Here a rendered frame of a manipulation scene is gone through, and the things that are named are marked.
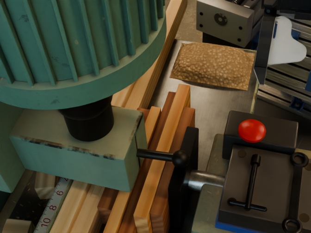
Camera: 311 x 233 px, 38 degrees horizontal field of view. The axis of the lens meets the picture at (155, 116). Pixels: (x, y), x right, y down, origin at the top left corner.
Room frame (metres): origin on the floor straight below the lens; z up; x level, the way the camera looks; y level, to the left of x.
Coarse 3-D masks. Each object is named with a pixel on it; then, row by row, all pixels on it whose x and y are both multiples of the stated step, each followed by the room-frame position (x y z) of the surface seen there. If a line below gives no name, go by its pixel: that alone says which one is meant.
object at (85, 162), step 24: (24, 120) 0.33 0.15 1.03; (48, 120) 0.33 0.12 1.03; (120, 120) 0.32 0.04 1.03; (24, 144) 0.30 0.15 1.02; (48, 144) 0.29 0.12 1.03; (72, 144) 0.29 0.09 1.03; (96, 144) 0.29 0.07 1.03; (120, 144) 0.28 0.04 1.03; (144, 144) 0.32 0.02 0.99; (48, 168) 0.30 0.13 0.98; (72, 168) 0.29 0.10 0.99; (96, 168) 0.27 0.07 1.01; (120, 168) 0.26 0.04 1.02
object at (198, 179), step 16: (192, 128) 0.33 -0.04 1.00; (192, 144) 0.30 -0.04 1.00; (192, 160) 0.29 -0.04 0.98; (176, 176) 0.26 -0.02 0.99; (192, 176) 0.28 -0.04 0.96; (208, 176) 0.28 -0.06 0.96; (224, 176) 0.28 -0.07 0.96; (176, 192) 0.24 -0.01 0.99; (176, 208) 0.24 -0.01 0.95; (176, 224) 0.24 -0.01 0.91
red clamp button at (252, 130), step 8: (248, 120) 0.31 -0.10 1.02; (256, 120) 0.31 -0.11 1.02; (240, 128) 0.30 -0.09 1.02; (248, 128) 0.30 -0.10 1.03; (256, 128) 0.29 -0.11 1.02; (264, 128) 0.29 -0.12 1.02; (240, 136) 0.29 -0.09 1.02; (248, 136) 0.29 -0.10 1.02; (256, 136) 0.28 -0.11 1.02; (264, 136) 0.29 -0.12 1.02
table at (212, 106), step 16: (176, 48) 0.57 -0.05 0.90; (160, 80) 0.50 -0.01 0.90; (176, 80) 0.50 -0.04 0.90; (256, 80) 0.48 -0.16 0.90; (160, 96) 0.47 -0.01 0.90; (192, 96) 0.46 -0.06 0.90; (208, 96) 0.46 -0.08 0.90; (224, 96) 0.45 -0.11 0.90; (240, 96) 0.45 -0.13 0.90; (256, 96) 0.48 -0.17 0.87; (208, 112) 0.43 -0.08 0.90; (224, 112) 0.42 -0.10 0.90; (208, 128) 0.40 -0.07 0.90; (224, 128) 0.39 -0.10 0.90; (208, 144) 0.37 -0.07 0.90; (192, 192) 0.29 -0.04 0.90; (192, 208) 0.27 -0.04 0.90
